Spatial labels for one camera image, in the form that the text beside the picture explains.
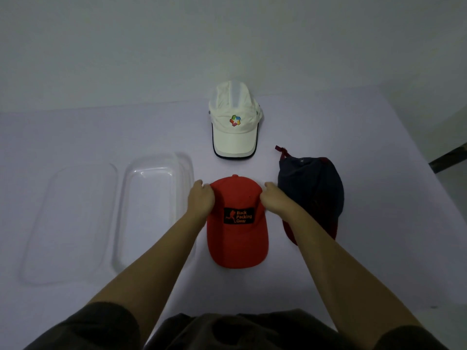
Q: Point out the person's right hand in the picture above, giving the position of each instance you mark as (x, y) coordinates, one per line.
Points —
(277, 202)

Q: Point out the person's left hand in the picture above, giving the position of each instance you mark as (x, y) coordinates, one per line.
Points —
(200, 202)

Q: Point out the navy cap with red brim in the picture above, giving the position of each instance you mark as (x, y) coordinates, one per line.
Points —
(317, 189)

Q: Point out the clear plastic container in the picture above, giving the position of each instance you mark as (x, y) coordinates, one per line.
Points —
(153, 200)

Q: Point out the red cap with black patch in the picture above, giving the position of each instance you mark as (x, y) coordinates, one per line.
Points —
(237, 244)

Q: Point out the white cap with colourful logo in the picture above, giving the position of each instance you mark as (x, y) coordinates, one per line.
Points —
(235, 134)

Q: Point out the clear plastic lid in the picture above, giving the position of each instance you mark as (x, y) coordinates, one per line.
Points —
(69, 222)

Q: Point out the person's right forearm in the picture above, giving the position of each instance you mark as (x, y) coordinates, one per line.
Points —
(350, 277)

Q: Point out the person's left forearm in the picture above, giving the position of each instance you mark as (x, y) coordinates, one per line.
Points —
(153, 269)

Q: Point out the person's black shirt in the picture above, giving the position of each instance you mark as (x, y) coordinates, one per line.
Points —
(237, 331)

